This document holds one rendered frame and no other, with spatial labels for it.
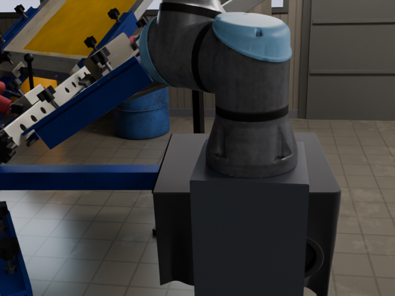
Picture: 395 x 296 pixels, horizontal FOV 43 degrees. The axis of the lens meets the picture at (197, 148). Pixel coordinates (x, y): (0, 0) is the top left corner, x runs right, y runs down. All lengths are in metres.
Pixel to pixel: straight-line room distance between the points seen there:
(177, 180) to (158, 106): 3.03
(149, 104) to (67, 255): 1.85
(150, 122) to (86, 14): 2.21
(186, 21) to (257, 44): 0.15
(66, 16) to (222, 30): 1.65
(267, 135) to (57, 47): 1.52
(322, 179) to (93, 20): 1.25
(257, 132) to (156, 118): 3.63
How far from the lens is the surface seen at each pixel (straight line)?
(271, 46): 0.73
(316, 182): 1.34
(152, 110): 4.32
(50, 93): 1.18
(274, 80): 0.74
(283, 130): 0.77
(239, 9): 1.07
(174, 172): 1.39
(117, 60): 1.38
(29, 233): 3.15
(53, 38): 2.24
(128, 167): 1.53
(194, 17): 0.81
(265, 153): 0.76
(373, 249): 2.88
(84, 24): 2.21
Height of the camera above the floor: 1.52
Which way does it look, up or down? 22 degrees down
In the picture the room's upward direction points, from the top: 2 degrees counter-clockwise
